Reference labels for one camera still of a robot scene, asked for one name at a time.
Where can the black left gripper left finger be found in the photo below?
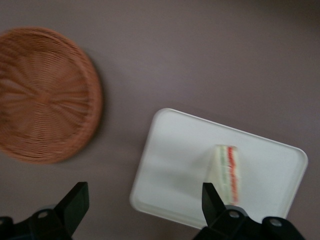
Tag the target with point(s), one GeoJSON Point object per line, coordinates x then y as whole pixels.
{"type": "Point", "coordinates": [75, 205]}

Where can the cream rectangular tray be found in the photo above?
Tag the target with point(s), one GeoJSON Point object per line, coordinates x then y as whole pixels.
{"type": "Point", "coordinates": [175, 162]}

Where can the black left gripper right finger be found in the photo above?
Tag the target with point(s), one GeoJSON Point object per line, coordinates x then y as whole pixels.
{"type": "Point", "coordinates": [212, 210]}

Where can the brown round wicker basket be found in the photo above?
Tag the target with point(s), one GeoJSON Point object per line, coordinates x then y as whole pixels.
{"type": "Point", "coordinates": [45, 100]}

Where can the triangular sandwich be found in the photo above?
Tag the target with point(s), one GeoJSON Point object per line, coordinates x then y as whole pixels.
{"type": "Point", "coordinates": [225, 170]}

